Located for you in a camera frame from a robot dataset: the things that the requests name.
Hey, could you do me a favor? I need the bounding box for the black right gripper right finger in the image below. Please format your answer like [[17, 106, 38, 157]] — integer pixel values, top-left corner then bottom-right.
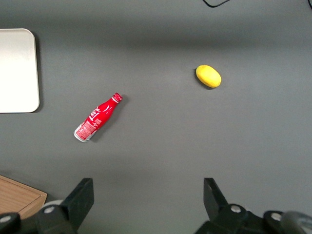
[[195, 177, 264, 234]]

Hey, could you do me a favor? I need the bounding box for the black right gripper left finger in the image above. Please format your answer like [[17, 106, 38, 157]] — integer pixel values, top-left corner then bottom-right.
[[36, 177, 95, 234]]

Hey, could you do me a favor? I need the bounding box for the beige plastic tray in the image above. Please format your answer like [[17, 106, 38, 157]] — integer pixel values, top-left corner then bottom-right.
[[0, 28, 40, 114]]

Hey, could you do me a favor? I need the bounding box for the wooden drawer cabinet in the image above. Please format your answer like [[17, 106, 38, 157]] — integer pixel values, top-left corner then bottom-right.
[[0, 175, 48, 220]]

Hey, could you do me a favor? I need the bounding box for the dark grey table mat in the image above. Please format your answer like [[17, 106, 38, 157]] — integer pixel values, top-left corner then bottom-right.
[[0, 0, 312, 234]]

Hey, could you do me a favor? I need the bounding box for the red cola bottle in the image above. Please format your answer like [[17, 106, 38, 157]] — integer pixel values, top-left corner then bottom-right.
[[73, 92, 123, 143]]

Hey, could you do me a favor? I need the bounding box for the yellow lemon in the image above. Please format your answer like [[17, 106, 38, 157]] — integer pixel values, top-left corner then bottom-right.
[[195, 64, 222, 89]]

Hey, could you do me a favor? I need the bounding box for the black loose cable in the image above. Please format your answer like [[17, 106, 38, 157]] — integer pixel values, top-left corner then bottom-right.
[[201, 0, 232, 8]]

